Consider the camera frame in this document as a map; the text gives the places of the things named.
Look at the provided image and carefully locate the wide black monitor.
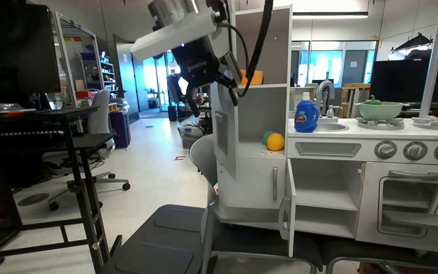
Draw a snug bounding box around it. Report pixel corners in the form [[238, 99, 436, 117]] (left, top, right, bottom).
[[369, 56, 438, 103]]

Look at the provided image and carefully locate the blue detergent bottle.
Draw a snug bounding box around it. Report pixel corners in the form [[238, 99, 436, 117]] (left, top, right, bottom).
[[293, 91, 320, 134]]

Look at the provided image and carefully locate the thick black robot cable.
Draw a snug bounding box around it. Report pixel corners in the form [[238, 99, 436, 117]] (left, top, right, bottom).
[[205, 0, 276, 99]]

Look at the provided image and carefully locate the grey burner grate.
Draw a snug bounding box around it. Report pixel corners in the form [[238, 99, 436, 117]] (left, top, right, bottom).
[[411, 114, 438, 128], [355, 115, 405, 129]]

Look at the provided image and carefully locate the white office chair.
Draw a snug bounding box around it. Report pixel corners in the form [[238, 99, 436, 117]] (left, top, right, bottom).
[[40, 88, 132, 211]]

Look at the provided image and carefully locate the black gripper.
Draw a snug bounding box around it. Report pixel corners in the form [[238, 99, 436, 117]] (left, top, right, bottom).
[[171, 36, 243, 106]]

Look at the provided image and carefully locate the white door with grey handle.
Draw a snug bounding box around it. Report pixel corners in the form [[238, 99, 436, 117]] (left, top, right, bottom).
[[217, 153, 287, 210]]

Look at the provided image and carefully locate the grey sink basin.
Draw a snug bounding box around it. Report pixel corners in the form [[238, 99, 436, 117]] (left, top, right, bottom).
[[294, 120, 351, 134]]

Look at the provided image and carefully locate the grey toy faucet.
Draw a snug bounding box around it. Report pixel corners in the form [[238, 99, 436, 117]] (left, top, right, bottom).
[[314, 79, 335, 118]]

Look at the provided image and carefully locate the white toy kitchen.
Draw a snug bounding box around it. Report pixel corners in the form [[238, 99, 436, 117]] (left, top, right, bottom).
[[208, 4, 438, 255]]

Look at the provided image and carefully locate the white oven door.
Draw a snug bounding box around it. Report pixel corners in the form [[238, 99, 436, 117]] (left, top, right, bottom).
[[375, 169, 438, 239]]

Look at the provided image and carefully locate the yellow toy ball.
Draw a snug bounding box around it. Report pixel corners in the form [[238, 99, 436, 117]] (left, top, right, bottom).
[[264, 132, 285, 152]]

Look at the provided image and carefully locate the white upright post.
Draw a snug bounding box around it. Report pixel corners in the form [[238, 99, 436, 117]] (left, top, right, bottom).
[[418, 16, 438, 120]]

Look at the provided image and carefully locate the black desk cart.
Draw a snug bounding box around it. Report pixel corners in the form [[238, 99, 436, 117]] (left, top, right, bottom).
[[0, 105, 116, 272]]

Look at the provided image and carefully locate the wooden chair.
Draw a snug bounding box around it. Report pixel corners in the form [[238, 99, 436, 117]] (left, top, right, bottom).
[[338, 82, 372, 118]]

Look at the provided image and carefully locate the mint green toy pot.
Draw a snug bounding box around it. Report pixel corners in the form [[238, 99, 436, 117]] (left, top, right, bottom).
[[355, 99, 405, 121]]

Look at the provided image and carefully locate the black computer monitor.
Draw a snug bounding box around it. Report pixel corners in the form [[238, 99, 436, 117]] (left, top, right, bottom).
[[0, 1, 62, 108]]

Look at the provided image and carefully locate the black platform table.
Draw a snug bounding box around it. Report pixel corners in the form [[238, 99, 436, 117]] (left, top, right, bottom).
[[98, 202, 438, 274]]

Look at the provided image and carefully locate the small white cabinet door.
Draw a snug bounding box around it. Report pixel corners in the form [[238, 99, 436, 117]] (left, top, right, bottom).
[[278, 158, 297, 257]]

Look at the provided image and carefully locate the white whiteboard frame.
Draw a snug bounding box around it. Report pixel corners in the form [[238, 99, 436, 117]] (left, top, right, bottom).
[[50, 10, 103, 111]]

